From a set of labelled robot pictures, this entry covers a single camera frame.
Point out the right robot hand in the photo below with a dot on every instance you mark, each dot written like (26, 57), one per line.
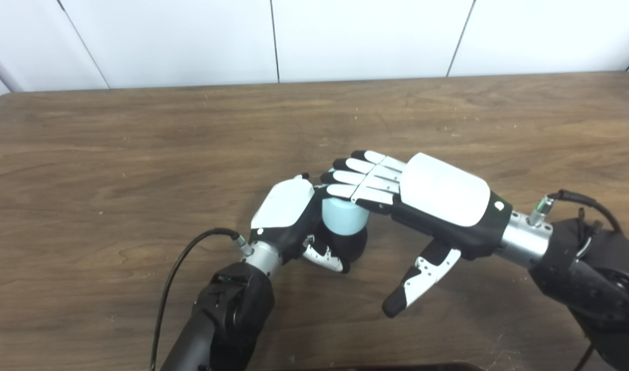
(443, 190)

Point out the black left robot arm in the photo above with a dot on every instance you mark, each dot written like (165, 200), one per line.
(232, 309)

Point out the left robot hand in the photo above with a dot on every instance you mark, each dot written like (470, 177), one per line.
(283, 203)

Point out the black nozzle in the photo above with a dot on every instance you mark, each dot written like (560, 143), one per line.
(353, 247)

